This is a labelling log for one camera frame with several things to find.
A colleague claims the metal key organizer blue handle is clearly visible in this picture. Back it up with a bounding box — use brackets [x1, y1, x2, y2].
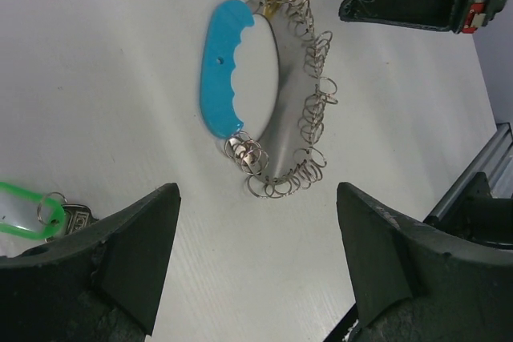
[199, 0, 338, 199]

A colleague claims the green tag key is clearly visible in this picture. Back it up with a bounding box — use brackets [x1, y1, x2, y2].
[1, 182, 98, 242]

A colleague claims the aluminium frame rail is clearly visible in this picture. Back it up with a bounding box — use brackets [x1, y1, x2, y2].
[424, 121, 513, 247]

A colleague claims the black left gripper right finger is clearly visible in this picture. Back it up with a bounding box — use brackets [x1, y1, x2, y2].
[337, 183, 512, 341]

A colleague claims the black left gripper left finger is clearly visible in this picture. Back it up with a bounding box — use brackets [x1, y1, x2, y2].
[1, 183, 180, 341]

